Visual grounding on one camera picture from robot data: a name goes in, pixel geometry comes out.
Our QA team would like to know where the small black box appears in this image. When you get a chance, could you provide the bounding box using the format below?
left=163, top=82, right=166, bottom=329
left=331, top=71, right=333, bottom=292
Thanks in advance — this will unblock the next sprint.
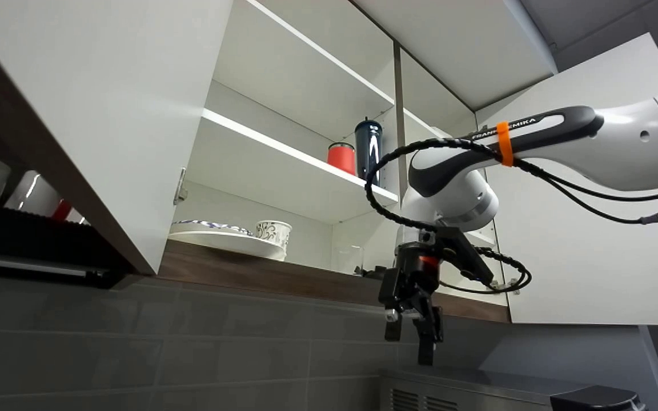
left=549, top=383, right=649, bottom=411

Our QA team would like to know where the orange cable strap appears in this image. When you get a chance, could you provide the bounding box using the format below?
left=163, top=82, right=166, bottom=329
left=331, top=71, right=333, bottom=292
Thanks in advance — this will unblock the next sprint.
left=494, top=120, right=516, bottom=169

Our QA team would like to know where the red cup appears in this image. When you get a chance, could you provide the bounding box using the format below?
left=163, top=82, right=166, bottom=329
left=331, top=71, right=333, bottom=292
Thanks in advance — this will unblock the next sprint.
left=324, top=139, right=362, bottom=177

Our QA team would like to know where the white wall cabinet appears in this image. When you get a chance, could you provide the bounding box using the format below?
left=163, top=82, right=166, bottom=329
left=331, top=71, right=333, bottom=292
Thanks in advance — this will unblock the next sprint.
left=155, top=0, right=560, bottom=326

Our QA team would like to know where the metal door hinge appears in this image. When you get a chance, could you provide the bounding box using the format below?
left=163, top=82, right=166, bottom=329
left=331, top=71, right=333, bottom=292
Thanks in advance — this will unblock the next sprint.
left=172, top=169, right=193, bottom=209

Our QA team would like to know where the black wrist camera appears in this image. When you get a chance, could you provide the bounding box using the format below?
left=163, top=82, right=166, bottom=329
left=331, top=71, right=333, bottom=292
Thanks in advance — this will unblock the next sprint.
left=447, top=225, right=501, bottom=290

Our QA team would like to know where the dark blue bottle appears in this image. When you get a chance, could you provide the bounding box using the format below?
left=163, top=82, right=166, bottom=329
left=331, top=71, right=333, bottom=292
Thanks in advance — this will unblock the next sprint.
left=352, top=114, right=387, bottom=183

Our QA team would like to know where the paper cup with colourful print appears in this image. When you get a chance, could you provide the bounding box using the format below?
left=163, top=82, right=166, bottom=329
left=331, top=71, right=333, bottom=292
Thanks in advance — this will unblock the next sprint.
left=254, top=218, right=295, bottom=252

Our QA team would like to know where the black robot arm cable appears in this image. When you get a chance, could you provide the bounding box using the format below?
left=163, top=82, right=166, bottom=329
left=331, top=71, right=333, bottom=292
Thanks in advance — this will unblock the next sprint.
left=362, top=136, right=658, bottom=297

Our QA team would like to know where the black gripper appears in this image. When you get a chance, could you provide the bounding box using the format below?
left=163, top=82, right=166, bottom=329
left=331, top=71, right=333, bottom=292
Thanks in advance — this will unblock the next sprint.
left=376, top=245, right=445, bottom=371

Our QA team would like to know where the black shelf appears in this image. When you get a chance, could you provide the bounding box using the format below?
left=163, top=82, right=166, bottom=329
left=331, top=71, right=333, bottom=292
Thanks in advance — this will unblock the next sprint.
left=0, top=200, right=138, bottom=292

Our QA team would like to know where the black microwave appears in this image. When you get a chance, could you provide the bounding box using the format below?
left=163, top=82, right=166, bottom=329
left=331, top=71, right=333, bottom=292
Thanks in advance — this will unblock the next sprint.
left=376, top=365, right=577, bottom=411

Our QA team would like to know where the white cabinet door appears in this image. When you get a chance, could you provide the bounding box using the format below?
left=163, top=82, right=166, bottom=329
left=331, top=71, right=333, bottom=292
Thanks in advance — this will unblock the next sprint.
left=0, top=0, right=238, bottom=278
left=476, top=32, right=658, bottom=329

